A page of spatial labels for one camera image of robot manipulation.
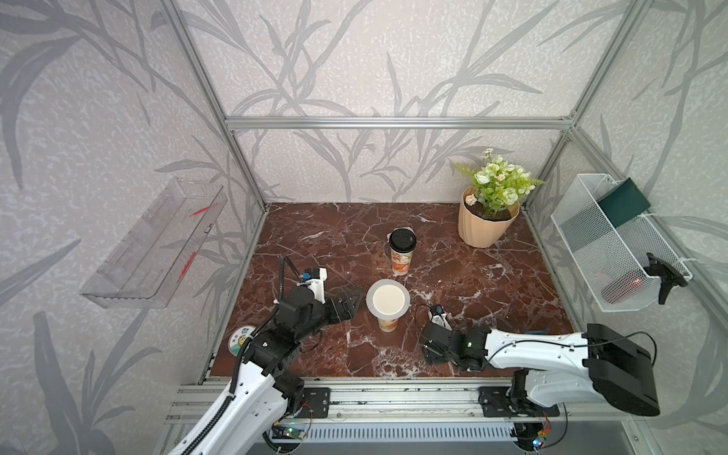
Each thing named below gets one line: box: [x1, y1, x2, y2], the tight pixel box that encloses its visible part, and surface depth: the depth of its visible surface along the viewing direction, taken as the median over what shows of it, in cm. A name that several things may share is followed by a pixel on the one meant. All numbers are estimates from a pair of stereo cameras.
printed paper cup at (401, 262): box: [390, 247, 414, 276], surface depth 93 cm
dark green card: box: [597, 177, 652, 229], surface depth 73 cm
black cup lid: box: [388, 228, 418, 254], surface depth 88 cm
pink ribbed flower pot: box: [457, 185, 521, 249], surface depth 101 cm
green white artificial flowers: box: [453, 147, 546, 215], surface depth 88 cm
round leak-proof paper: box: [365, 278, 411, 321], surface depth 77 cm
